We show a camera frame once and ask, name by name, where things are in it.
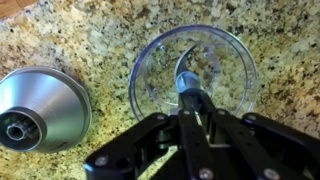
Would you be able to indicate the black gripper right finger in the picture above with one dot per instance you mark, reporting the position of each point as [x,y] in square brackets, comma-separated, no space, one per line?
[260,146]

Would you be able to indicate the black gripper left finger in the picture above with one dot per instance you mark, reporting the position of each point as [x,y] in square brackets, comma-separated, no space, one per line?
[160,150]

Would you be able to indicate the food processor blade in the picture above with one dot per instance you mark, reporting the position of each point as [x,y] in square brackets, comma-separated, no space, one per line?
[186,81]

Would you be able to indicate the clear food processor chamber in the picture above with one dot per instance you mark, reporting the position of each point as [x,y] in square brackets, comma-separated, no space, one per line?
[150,70]

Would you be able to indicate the silver cone food processor top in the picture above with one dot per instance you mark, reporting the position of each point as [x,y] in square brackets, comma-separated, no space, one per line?
[56,100]

